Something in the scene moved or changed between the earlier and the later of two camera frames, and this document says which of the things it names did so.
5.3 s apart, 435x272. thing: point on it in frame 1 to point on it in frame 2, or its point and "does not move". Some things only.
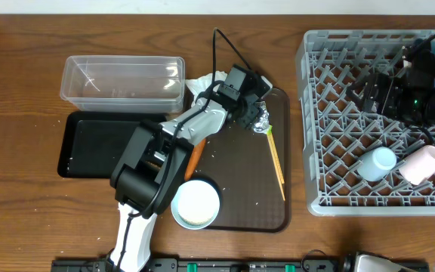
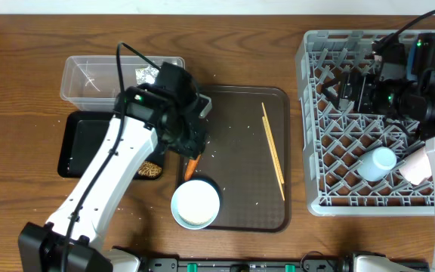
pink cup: [419, 165] does not move
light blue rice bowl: [195, 205] does not move
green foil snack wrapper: [263, 122] to [146, 75]
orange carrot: [196, 153] does not move
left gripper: [248, 116] to [196, 143]
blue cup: [374, 164] does not move
